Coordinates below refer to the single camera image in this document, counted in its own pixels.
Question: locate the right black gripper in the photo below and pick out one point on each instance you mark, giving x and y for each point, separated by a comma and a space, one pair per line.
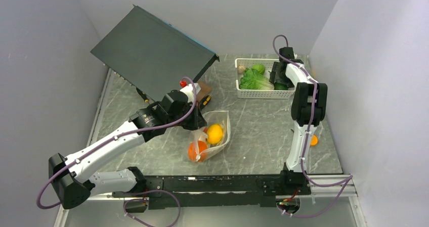
274, 77

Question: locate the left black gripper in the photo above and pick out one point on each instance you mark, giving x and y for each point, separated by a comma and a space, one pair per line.
198, 122

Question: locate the dark green avocado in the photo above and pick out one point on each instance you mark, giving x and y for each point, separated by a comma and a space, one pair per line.
280, 86

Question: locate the white plastic basket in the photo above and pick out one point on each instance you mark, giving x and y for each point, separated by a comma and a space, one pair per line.
259, 94

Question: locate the green lime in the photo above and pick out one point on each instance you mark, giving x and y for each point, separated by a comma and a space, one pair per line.
260, 68

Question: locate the small brown mushroom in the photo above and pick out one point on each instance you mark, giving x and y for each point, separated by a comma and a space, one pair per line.
241, 69

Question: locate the yellow lemon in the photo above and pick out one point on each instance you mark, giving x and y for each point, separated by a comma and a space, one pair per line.
215, 134

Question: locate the orange tangerine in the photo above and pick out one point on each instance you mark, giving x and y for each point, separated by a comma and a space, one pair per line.
196, 151

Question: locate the clear zip top bag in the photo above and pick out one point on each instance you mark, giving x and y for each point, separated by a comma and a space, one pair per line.
223, 119

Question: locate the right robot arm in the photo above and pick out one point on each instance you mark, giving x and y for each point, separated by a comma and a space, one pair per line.
308, 109

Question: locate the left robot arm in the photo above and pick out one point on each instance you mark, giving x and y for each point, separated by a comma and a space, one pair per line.
76, 177

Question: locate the green lettuce head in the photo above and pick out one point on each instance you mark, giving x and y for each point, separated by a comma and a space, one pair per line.
253, 80

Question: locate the yellow black screwdriver right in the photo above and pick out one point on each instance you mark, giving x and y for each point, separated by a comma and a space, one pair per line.
204, 101

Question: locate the yellow black screwdriver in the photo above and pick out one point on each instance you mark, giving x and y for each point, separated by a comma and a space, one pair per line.
204, 101
143, 95

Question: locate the brown wooden board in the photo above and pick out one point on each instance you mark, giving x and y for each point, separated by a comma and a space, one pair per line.
204, 91

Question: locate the yellow black screwdriver left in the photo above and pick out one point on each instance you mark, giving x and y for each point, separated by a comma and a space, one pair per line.
143, 95

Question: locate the dark grey server chassis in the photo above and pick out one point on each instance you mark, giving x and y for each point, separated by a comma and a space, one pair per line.
151, 54

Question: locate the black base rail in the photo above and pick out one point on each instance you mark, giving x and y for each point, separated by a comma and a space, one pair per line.
264, 190

